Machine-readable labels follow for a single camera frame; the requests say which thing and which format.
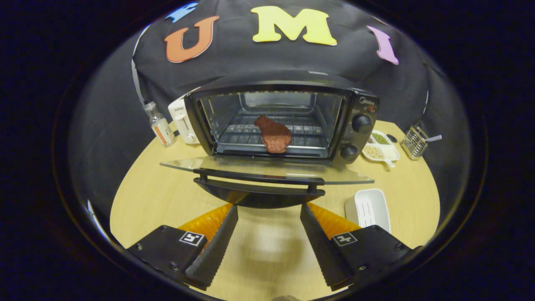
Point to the metal mesh utensil holder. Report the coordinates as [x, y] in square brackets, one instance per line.
[413, 144]

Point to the white divided grain dish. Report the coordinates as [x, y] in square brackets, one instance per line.
[382, 152]

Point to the black toaster oven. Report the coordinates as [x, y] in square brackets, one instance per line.
[361, 124]

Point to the small black round lid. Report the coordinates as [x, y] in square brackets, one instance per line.
[392, 138]

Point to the metal spoon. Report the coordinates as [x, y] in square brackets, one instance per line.
[434, 138]

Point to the clear glass bottle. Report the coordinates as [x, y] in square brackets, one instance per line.
[161, 127]

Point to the brown meat steak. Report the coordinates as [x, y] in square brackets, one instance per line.
[273, 136]

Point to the white bread toaster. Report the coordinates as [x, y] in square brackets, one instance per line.
[182, 121]

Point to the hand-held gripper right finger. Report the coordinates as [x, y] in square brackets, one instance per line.
[324, 251]

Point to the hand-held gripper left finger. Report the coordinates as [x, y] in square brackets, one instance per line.
[215, 251]

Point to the white plastic tray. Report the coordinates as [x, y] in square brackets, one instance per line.
[370, 209]

